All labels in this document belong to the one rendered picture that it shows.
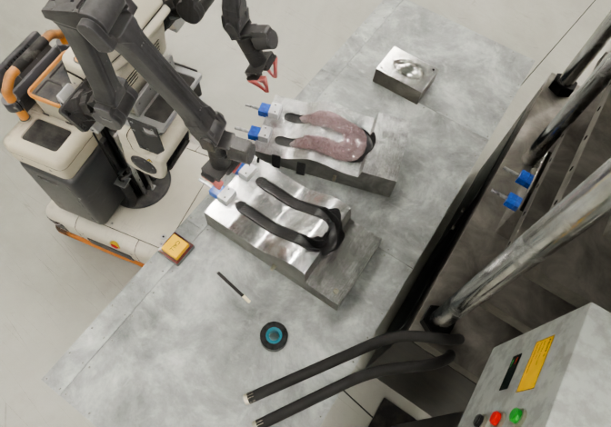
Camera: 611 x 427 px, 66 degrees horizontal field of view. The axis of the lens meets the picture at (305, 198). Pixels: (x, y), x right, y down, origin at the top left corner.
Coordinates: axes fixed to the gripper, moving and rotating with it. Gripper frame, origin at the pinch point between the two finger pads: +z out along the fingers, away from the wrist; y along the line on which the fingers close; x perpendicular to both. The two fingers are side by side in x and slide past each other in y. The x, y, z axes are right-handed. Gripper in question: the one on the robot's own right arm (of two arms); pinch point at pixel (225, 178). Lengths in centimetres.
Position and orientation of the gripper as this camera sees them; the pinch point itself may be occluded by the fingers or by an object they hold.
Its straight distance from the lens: 140.4
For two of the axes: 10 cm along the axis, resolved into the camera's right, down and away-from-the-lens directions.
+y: 5.5, -7.2, 4.1
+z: -0.2, 4.9, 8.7
